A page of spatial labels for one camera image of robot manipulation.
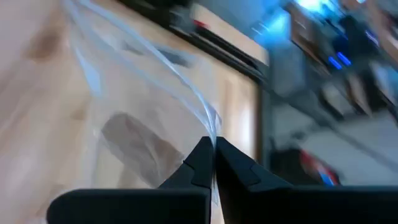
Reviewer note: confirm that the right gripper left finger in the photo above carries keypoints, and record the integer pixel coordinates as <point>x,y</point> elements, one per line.
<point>140,208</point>

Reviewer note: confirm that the red and black power station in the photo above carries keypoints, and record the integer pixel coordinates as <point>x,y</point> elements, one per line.
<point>311,168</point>

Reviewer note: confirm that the clear plastic zip bag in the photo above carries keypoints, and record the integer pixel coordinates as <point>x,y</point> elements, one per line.
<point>140,93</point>

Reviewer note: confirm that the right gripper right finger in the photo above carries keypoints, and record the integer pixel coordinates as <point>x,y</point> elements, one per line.
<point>280,205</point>

